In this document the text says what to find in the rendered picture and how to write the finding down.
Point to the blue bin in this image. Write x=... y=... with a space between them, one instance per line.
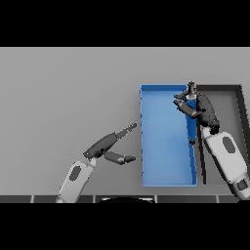
x=164 y=136

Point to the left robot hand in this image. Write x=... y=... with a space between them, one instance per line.
x=104 y=145

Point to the dark grey bin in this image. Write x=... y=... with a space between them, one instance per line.
x=228 y=107

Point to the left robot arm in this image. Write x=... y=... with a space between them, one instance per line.
x=74 y=177

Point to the dark strip with pale lines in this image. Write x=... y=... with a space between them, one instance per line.
x=130 y=199

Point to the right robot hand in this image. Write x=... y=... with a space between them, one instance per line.
x=205 y=109

